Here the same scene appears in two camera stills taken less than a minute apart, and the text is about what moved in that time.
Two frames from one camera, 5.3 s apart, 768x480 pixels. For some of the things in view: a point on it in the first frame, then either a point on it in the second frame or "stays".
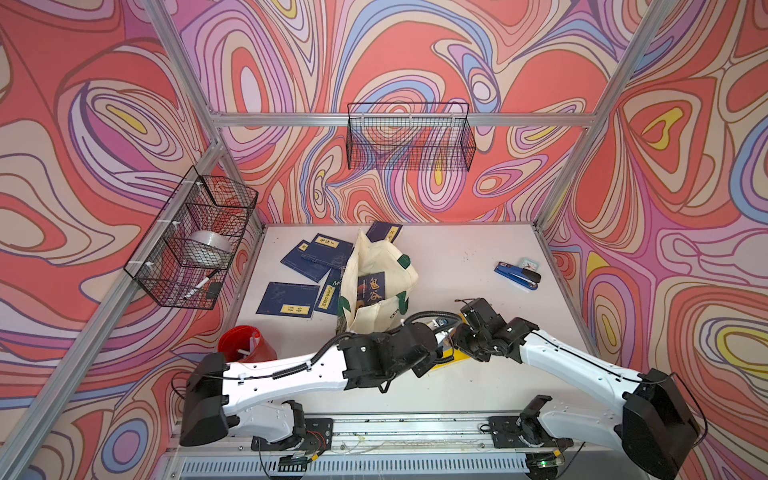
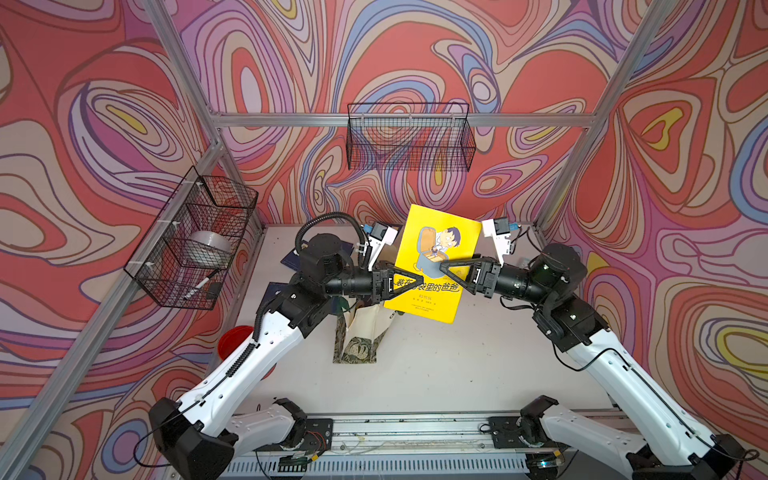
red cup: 244,344 stays
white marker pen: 199,285 stays
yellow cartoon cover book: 459,355 → 430,238
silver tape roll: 208,249 stays
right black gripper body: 472,342 → 509,281
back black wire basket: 410,136 stays
